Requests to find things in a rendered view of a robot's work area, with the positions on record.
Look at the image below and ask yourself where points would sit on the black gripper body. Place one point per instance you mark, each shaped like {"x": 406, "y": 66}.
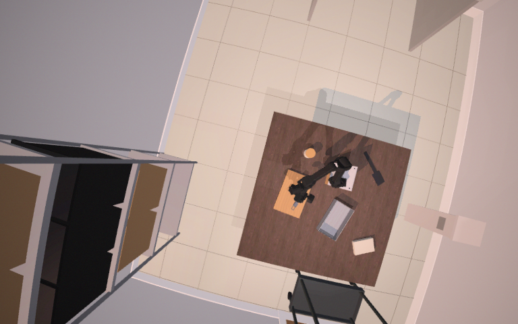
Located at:
{"x": 310, "y": 198}

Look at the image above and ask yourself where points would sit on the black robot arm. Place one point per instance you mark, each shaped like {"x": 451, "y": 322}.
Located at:
{"x": 335, "y": 181}

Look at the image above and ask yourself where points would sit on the cream cylinder with orange top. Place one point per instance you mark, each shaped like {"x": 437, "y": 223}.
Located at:
{"x": 309, "y": 153}

